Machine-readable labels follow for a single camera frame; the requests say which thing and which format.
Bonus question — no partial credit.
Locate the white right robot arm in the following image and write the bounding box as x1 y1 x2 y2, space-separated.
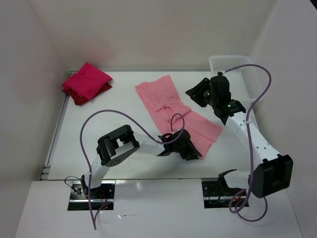
186 72 293 198

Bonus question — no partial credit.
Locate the magenta t shirt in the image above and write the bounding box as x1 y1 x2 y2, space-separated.
62 62 112 100

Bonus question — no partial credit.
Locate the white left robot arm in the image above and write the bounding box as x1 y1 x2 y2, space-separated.
80 125 202 198

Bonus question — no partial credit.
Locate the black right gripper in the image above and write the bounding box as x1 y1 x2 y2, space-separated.
185 77 217 108

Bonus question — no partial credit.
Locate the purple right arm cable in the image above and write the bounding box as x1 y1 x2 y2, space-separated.
224 64 272 221

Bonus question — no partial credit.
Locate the white plastic basket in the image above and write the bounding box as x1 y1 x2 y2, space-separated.
209 55 263 102

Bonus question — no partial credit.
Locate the light pink t shirt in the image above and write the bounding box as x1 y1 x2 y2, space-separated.
135 75 222 160

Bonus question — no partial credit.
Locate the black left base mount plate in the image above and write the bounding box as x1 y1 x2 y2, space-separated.
67 180 115 211

